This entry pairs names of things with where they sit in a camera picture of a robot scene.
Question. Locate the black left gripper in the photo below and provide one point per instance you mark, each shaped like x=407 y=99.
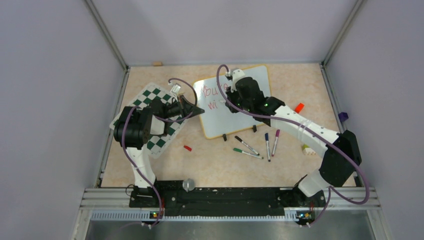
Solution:
x=185 y=107

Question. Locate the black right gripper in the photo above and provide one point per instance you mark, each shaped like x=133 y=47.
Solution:
x=231 y=94

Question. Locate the yellow framed whiteboard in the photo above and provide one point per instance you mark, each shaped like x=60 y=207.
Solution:
x=217 y=119

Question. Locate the red marker cap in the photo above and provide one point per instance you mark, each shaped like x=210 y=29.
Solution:
x=187 y=148

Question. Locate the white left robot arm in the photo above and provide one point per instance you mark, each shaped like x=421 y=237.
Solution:
x=134 y=128

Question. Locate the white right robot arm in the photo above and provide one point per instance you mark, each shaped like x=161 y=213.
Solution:
x=339 y=151

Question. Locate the black whiteboard marker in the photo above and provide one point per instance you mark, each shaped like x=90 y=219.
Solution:
x=248 y=146

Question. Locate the blue whiteboard marker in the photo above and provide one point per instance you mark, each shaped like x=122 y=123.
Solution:
x=267 y=142

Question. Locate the purple whiteboard marker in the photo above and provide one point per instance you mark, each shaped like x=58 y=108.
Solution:
x=277 y=133

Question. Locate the green whiteboard marker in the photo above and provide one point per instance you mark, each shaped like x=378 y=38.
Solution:
x=247 y=153

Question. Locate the orange red block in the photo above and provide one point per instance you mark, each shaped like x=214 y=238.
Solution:
x=299 y=108

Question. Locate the small wooden block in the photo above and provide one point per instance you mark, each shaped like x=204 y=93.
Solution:
x=157 y=64

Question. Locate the grey round knob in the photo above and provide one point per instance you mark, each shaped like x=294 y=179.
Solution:
x=188 y=185

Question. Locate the green white toy brick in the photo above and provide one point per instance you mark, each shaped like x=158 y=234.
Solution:
x=306 y=150

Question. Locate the purple block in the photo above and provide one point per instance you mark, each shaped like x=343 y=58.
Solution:
x=343 y=116

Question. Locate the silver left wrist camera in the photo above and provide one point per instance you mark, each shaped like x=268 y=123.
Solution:
x=175 y=89

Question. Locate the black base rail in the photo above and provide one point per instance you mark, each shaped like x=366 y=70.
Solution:
x=221 y=201

